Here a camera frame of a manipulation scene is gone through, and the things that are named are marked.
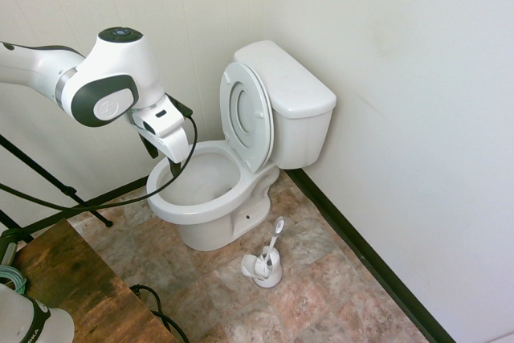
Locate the black camera tripod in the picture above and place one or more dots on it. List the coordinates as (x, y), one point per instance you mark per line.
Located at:
(48, 176)

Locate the grey cylindrical connector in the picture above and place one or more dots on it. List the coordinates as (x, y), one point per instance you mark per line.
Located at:
(8, 248)

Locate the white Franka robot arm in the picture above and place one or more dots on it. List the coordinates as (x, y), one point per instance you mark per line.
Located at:
(116, 66)

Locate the white toilet brush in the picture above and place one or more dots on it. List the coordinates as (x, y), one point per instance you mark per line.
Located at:
(278, 230)

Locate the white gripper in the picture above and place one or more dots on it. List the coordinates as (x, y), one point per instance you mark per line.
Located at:
(164, 126)

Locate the white toilet tank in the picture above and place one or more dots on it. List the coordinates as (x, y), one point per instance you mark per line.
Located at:
(301, 138)

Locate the brown wooden table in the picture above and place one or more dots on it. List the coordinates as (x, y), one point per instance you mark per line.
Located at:
(80, 278)

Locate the black baseboard strip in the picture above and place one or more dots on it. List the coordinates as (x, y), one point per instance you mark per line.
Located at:
(361, 238)
(120, 190)

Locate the white toilet seat lid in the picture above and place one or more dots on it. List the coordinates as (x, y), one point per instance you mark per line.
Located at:
(237, 110)

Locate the white toilet tank lid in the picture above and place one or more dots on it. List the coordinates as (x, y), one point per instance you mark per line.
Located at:
(293, 78)

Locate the white toilet bowl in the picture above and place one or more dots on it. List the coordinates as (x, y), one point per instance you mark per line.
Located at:
(201, 218)

